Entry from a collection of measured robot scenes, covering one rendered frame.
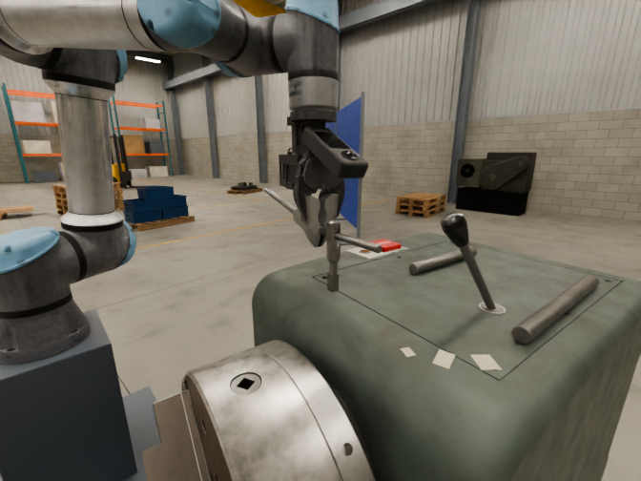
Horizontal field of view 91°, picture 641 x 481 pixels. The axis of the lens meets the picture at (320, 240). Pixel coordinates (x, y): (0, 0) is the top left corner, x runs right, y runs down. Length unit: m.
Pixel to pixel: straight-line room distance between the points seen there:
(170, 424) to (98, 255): 0.48
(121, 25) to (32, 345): 0.59
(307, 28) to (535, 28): 10.24
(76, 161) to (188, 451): 0.59
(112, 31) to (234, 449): 0.49
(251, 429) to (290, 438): 0.04
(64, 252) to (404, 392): 0.68
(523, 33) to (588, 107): 2.45
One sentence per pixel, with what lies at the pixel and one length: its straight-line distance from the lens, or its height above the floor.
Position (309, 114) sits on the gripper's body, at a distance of 0.49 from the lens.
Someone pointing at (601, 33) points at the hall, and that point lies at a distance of 10.36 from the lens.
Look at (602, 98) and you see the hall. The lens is 10.09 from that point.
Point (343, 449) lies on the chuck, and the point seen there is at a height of 1.19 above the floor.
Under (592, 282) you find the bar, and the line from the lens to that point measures 0.69.
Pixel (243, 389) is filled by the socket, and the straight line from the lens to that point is 0.38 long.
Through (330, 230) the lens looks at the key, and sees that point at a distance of 0.48.
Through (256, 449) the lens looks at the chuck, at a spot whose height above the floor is 1.22.
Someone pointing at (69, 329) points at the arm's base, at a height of 1.13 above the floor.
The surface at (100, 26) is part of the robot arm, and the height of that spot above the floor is 1.63.
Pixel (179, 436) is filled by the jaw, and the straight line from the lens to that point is 0.47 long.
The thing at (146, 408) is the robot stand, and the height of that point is 0.75.
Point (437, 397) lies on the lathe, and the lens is 0.36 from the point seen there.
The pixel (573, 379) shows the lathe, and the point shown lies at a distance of 0.46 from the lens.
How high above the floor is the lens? 1.48
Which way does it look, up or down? 16 degrees down
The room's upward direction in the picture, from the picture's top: straight up
